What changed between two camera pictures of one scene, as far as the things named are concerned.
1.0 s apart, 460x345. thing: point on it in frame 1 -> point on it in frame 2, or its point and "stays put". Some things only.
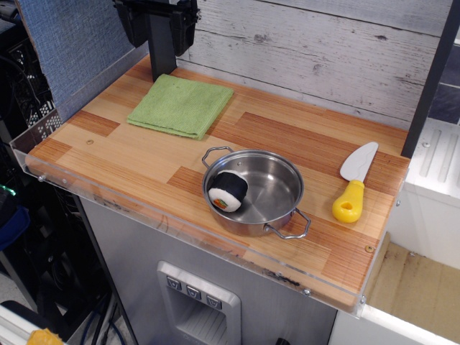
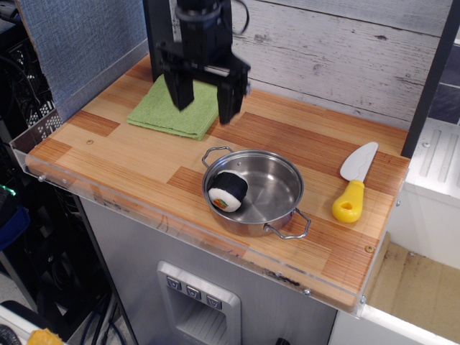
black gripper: (184, 14) -> (205, 39)
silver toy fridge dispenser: (198, 313) stays put
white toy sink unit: (427, 221) stays put
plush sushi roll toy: (227, 191) stays put
